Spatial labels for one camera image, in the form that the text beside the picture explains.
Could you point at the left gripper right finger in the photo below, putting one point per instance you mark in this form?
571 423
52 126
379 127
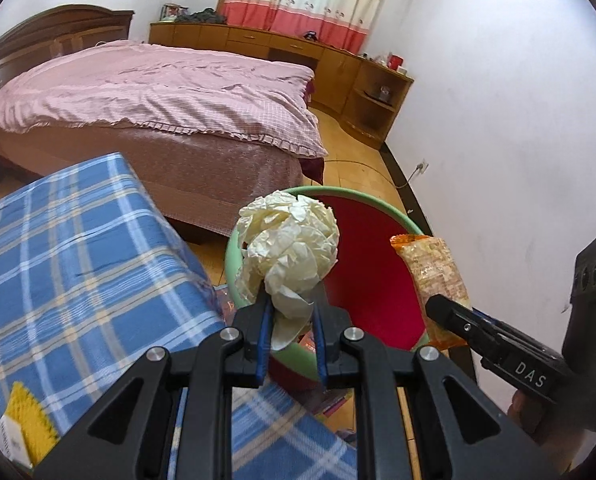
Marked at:
417 413

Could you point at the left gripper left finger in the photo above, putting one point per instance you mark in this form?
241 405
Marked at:
170 413

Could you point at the yellow foam net sleeve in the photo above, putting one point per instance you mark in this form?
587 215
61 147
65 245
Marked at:
36 427

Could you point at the white green medicine box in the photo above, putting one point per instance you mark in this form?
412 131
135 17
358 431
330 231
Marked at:
12 442

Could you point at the orange snack packet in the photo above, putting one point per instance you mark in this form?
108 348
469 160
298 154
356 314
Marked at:
434 272

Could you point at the cream paper ball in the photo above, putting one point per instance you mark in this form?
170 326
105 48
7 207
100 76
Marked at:
288 244

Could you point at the person's right hand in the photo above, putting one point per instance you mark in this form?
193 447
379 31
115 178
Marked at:
558 440

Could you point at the blue plaid blanket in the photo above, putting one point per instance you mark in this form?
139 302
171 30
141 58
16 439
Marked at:
91 276

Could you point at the red bin with green rim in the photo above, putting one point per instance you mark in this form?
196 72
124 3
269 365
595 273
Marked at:
369 280

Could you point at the pink bedspread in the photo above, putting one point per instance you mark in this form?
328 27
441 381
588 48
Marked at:
181 91

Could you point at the red box on shelf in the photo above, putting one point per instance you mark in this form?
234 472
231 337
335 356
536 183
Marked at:
395 62

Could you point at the dark wooden headboard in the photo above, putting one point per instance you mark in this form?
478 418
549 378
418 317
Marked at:
58 31

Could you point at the dark clothes pile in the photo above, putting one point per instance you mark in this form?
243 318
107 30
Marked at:
206 16

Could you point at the small photo frame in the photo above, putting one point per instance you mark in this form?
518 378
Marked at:
171 11

